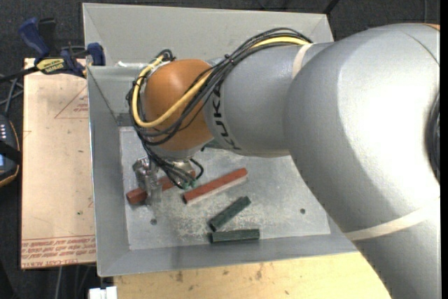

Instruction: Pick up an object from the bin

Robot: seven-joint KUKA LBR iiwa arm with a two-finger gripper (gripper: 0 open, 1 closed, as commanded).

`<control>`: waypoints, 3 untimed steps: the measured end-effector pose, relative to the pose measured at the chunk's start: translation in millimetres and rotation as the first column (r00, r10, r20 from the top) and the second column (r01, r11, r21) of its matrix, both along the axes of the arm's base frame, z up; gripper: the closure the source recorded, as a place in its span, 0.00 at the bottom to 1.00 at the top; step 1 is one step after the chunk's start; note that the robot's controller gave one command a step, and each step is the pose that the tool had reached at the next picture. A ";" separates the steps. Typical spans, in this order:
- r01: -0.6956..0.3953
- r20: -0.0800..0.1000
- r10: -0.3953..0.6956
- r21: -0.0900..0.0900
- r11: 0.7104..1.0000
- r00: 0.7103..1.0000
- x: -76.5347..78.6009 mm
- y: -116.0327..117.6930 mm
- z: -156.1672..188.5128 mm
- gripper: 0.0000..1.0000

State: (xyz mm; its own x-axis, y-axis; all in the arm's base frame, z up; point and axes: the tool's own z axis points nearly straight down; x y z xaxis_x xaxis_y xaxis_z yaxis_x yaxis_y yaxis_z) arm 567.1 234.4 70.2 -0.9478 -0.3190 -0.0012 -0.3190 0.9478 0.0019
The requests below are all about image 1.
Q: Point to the dark green flat block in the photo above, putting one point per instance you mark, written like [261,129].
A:
[229,213]
[235,235]

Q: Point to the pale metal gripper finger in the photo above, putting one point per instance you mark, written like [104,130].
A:
[157,193]
[143,173]

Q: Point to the red-brown flat block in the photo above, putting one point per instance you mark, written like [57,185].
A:
[134,196]
[215,185]

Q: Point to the grey metal bin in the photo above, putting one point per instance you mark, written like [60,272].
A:
[196,220]

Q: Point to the brown cardboard board, red print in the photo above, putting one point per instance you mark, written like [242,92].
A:
[56,157]

